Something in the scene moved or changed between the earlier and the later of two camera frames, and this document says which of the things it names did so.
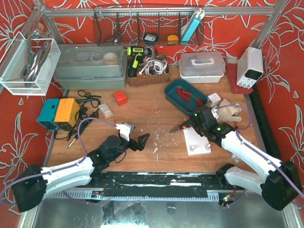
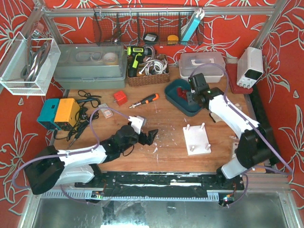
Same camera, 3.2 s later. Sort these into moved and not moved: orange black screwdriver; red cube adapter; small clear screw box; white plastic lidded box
Moved: orange black screwdriver
Not moved: small clear screw box; red cube adapter; white plastic lidded box
